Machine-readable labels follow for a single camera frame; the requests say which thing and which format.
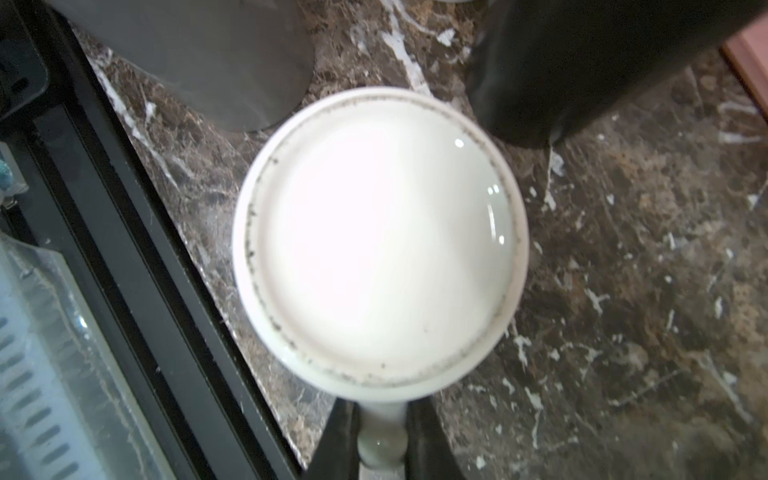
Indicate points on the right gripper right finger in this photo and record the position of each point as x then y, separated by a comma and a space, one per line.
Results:
429, 455

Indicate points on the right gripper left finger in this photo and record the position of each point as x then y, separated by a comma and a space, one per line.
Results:
336, 456

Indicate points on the white mug front row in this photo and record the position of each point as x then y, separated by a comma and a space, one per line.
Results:
380, 248

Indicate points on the black mug white rim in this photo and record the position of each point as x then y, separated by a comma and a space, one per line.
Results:
540, 71

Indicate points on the dark grey mug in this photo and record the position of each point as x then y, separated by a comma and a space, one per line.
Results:
245, 65

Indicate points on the pink rectangular tray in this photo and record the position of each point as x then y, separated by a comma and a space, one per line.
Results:
749, 61

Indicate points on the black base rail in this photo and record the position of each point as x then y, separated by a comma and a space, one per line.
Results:
115, 363

